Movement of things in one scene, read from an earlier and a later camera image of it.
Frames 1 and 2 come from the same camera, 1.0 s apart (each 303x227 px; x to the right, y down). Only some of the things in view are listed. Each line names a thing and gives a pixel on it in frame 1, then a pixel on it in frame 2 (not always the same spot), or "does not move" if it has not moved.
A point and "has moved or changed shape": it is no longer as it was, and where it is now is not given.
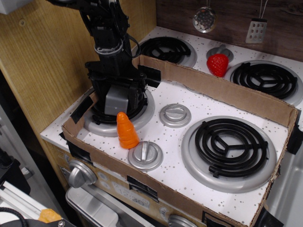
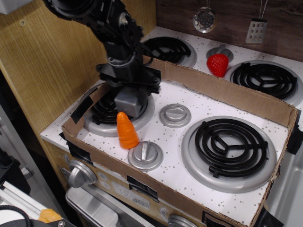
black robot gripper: (118, 67) -> (127, 70)
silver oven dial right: (176, 221) does not move
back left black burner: (170, 48) does not move
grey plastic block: (117, 100) has moved or changed shape
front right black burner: (229, 154) does not move
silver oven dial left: (80, 174) does not move
